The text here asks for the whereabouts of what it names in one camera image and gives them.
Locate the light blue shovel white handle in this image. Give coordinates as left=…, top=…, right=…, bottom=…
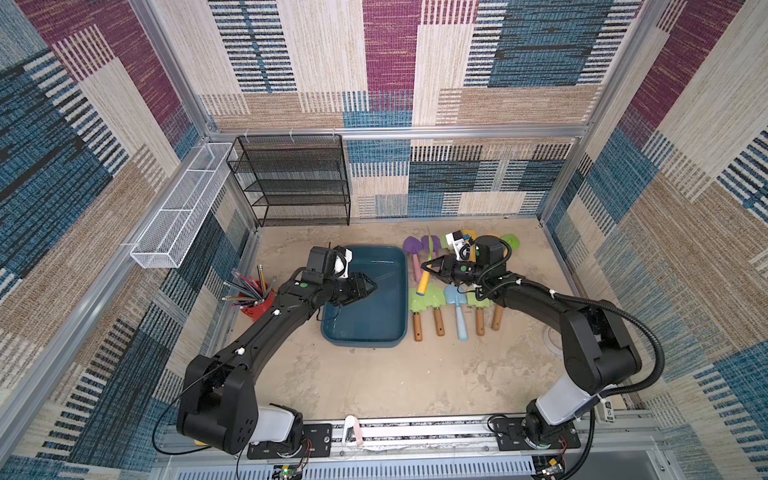
left=444, top=285, right=468, bottom=341

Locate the purple shovel pink handle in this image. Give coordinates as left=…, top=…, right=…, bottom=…
left=421, top=234, right=442, bottom=254
left=402, top=236, right=423, bottom=283

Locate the teal plastic storage box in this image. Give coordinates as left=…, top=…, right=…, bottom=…
left=321, top=245, right=408, bottom=348

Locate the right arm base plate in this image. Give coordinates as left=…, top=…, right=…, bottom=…
left=488, top=416, right=582, bottom=452

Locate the red pencil holder cup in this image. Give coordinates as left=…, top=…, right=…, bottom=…
left=220, top=265, right=277, bottom=321

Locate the green shovel yellow handle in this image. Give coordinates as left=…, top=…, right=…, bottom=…
left=501, top=234, right=521, bottom=250

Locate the white mesh wall basket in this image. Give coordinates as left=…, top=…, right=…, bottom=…
left=130, top=143, right=233, bottom=269

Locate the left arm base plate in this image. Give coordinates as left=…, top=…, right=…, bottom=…
left=246, top=423, right=333, bottom=461

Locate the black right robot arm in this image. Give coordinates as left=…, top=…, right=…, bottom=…
left=421, top=235, right=665, bottom=448

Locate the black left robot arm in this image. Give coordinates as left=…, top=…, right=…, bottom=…
left=176, top=272, right=378, bottom=454

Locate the black wire shelf rack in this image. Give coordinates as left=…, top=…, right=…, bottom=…
left=228, top=134, right=351, bottom=228

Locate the round coaster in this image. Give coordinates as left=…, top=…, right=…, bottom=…
left=542, top=327, right=563, bottom=356

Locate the white black stapler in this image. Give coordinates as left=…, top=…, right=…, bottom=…
left=598, top=399, right=616, bottom=423

